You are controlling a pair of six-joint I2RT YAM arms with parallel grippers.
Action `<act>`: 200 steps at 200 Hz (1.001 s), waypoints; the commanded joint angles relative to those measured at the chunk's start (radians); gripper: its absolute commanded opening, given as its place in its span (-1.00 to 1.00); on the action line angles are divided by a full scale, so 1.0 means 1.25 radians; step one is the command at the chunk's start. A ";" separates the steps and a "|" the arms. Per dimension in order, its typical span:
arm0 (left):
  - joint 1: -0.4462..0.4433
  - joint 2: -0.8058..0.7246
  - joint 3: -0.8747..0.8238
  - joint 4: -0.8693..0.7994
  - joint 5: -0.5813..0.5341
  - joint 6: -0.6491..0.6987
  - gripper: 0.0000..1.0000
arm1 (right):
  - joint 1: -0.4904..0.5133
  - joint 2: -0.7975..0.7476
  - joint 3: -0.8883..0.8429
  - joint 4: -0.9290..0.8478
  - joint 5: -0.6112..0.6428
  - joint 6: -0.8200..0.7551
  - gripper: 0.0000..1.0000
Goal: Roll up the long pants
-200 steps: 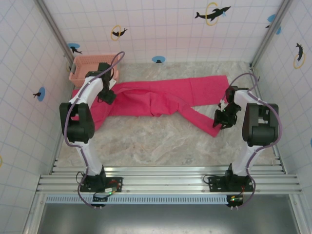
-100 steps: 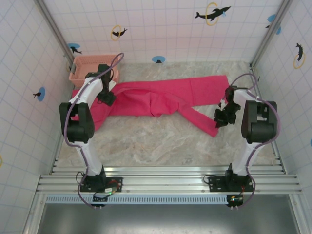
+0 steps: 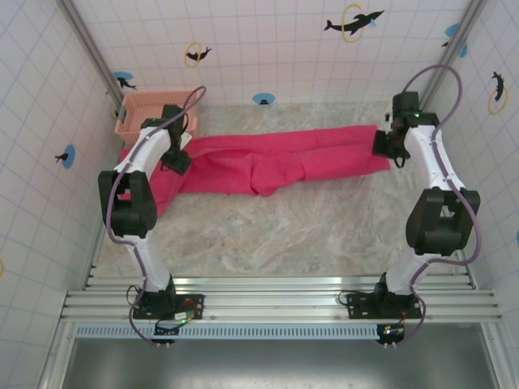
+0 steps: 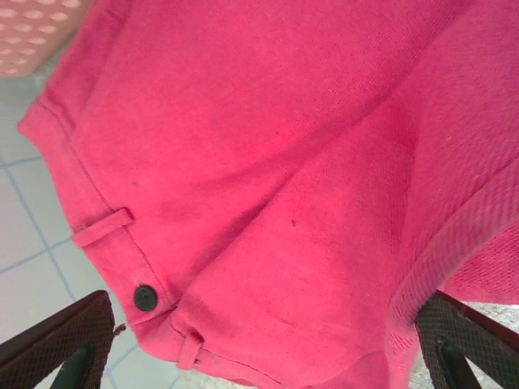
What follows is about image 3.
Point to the blue circle fish sticker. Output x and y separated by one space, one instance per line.
67 156

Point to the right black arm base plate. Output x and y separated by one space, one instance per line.
361 304

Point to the small circuit board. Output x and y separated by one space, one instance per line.
392 332
180 315

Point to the marble pattern table cover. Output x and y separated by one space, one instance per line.
263 235

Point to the blue circle shark sticker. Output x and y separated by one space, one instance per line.
123 79

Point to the aluminium rail frame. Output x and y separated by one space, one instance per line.
275 300

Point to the pink long pants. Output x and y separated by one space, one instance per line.
243 162

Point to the pink plastic basket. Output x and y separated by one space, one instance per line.
140 109

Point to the blue oval sticker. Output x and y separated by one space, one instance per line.
263 98

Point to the aluminium corner post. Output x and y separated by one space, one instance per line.
456 44
91 48

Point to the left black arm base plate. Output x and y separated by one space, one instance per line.
194 306

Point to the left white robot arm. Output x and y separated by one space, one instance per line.
142 154

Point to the blue patch sticker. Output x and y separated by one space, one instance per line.
452 30

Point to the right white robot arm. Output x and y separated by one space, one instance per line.
425 154

